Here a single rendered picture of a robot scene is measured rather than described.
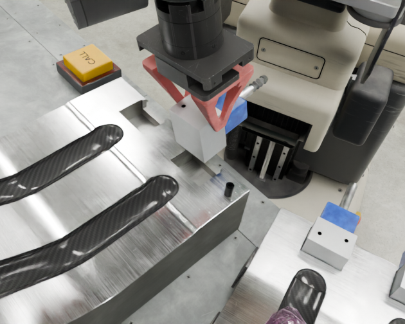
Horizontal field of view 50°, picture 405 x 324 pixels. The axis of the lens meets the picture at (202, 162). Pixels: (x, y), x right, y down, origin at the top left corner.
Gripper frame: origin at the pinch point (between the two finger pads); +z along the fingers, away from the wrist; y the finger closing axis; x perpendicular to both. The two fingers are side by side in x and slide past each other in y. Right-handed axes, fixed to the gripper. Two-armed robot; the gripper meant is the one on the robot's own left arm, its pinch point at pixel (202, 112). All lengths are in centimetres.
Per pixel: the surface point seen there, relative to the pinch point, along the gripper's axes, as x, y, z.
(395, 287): 4.5, 24.3, 15.0
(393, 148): 112, -16, 112
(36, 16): 4, -54, 11
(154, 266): -14.0, 6.1, 8.3
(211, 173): -0.1, 0.2, 10.6
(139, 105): 0.1, -14.0, 7.4
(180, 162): -2.1, -3.5, 9.7
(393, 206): 85, 0, 111
